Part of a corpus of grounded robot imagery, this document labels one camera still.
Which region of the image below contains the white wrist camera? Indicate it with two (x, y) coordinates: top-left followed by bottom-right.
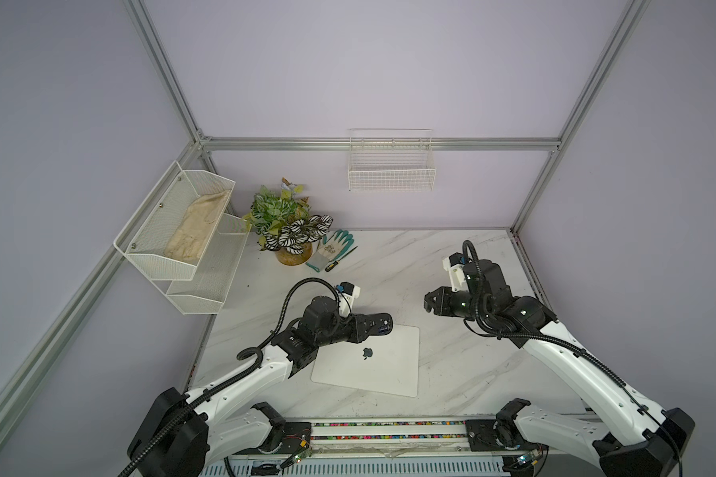
(443, 252), (467, 292)
(336, 281), (360, 318)

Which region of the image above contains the lower white mesh shelf bin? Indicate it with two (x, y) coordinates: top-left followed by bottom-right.
(163, 214), (250, 315)

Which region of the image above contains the upper white mesh shelf bin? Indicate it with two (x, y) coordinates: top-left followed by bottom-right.
(113, 162), (236, 281)

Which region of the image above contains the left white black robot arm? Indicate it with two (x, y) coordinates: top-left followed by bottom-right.
(121, 282), (393, 476)

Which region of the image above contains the white mesh shelf bin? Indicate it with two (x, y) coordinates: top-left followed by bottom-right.
(163, 214), (250, 315)
(113, 162), (236, 281)

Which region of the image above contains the beige cloth in bin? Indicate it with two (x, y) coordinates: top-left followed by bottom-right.
(164, 190), (231, 264)

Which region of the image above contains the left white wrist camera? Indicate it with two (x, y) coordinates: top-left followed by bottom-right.
(336, 281), (360, 318)

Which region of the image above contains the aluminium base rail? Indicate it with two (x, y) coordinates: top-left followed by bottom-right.
(201, 417), (600, 476)

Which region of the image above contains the teal white work glove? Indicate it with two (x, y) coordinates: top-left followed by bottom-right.
(306, 230), (354, 272)

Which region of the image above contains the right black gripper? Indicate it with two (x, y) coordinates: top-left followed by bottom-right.
(426, 286), (492, 323)

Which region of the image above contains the black wireless mouse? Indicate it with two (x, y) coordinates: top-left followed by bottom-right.
(359, 313), (394, 337)

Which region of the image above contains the small black yellow screwdriver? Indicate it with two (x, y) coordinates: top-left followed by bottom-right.
(324, 246), (358, 273)

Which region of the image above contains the white wire wall basket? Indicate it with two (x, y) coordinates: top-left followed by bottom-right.
(347, 128), (437, 193)

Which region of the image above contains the white laptop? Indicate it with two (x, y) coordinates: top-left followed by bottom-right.
(311, 325), (421, 398)

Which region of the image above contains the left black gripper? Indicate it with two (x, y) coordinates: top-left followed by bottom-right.
(316, 313), (379, 349)

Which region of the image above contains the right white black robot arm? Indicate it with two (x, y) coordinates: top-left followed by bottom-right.
(424, 240), (695, 476)

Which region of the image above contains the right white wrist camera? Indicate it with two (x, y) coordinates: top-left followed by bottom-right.
(443, 252), (467, 292)

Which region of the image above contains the potted green striped plant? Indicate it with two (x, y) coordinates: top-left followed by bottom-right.
(243, 178), (333, 266)

